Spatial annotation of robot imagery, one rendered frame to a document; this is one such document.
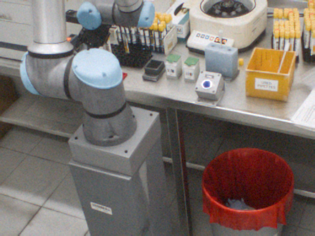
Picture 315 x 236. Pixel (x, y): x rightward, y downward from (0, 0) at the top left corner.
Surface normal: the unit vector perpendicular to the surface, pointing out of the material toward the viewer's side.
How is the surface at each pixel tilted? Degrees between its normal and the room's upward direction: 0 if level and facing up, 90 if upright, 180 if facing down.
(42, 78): 72
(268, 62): 90
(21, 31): 90
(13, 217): 0
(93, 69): 9
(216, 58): 90
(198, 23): 90
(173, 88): 0
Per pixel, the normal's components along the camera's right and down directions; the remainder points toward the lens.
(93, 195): -0.40, 0.64
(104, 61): 0.05, -0.68
